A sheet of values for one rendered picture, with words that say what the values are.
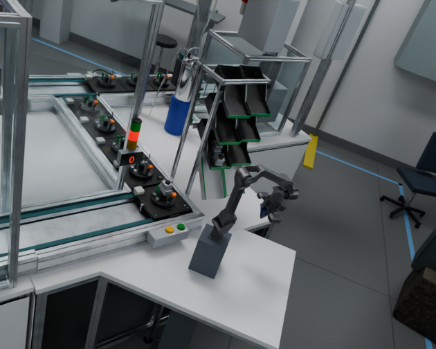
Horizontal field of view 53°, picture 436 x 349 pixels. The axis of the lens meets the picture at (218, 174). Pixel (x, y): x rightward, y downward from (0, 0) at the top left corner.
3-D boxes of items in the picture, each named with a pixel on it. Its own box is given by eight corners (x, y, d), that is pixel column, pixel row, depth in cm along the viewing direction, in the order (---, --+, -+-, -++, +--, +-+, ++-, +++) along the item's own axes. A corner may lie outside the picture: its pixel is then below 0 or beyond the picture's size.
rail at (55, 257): (200, 229, 246) (205, 215, 240) (37, 274, 191) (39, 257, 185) (195, 222, 249) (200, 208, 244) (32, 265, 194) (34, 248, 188)
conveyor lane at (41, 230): (187, 224, 247) (192, 210, 241) (32, 264, 195) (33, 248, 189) (162, 192, 263) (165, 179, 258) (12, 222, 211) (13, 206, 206)
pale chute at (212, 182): (221, 199, 254) (225, 198, 250) (201, 200, 247) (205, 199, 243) (216, 150, 256) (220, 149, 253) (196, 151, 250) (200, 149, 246)
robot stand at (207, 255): (213, 280, 218) (225, 251, 208) (187, 269, 219) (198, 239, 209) (221, 261, 230) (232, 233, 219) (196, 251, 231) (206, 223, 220)
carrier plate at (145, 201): (191, 212, 242) (192, 209, 241) (153, 221, 227) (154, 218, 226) (169, 185, 256) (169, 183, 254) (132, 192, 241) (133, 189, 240)
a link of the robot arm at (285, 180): (243, 183, 192) (258, 165, 189) (234, 172, 198) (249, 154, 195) (282, 201, 211) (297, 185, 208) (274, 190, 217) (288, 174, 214)
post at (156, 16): (122, 191, 238) (162, 5, 184) (117, 192, 236) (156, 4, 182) (120, 188, 239) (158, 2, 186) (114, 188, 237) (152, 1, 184)
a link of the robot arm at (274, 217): (278, 211, 207) (288, 212, 211) (264, 183, 219) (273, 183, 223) (270, 222, 212) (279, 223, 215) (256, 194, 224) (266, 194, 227)
